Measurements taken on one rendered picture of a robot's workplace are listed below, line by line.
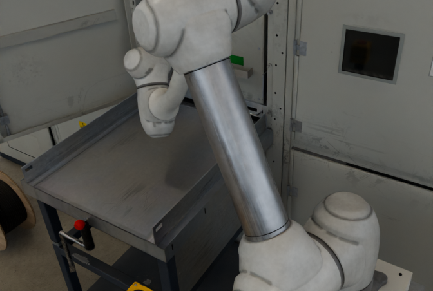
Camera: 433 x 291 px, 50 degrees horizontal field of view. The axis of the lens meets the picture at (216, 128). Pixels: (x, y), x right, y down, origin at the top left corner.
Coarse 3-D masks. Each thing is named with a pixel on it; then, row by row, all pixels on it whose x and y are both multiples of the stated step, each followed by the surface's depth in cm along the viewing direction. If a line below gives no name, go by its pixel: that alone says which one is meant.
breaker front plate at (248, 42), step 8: (248, 24) 163; (256, 24) 162; (240, 32) 167; (248, 32) 165; (256, 32) 163; (232, 40) 170; (240, 40) 168; (248, 40) 167; (256, 40) 165; (232, 48) 172; (240, 48) 170; (248, 48) 168; (256, 48) 166; (240, 56) 172; (248, 56) 170; (256, 56) 168; (232, 64) 176; (248, 64) 172; (256, 64) 170; (256, 72) 172; (240, 80) 178; (248, 80) 176; (256, 80) 174; (248, 88) 178; (256, 88) 175; (248, 96) 179; (256, 96) 177
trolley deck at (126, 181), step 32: (128, 128) 182; (192, 128) 179; (96, 160) 165; (128, 160) 164; (160, 160) 163; (192, 160) 162; (32, 192) 156; (64, 192) 151; (96, 192) 150; (128, 192) 149; (160, 192) 148; (224, 192) 152; (96, 224) 143; (128, 224) 137; (160, 224) 136; (192, 224) 138; (160, 256) 131
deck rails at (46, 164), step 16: (112, 112) 183; (128, 112) 191; (96, 128) 177; (112, 128) 182; (256, 128) 169; (64, 144) 165; (80, 144) 172; (32, 160) 155; (48, 160) 161; (64, 160) 165; (32, 176) 157; (208, 176) 146; (192, 192) 140; (176, 208) 134; (192, 208) 141; (176, 224) 136; (160, 240) 131
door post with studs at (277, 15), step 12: (276, 0) 148; (276, 12) 150; (276, 24) 152; (276, 36) 154; (276, 48) 157; (276, 60) 159; (276, 72) 162; (276, 84) 164; (276, 96) 167; (276, 108) 169; (276, 120) 172; (276, 132) 175; (276, 144) 178; (276, 156) 181; (276, 168) 184; (276, 180) 187
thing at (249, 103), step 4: (168, 80) 197; (168, 84) 198; (188, 88) 193; (188, 92) 194; (188, 96) 195; (248, 100) 180; (248, 104) 180; (252, 104) 179; (256, 104) 178; (260, 104) 177; (264, 104) 177; (248, 108) 181; (252, 108) 180; (256, 108) 179; (264, 108) 177; (252, 112) 181; (256, 112) 180; (264, 112) 177; (256, 116) 180
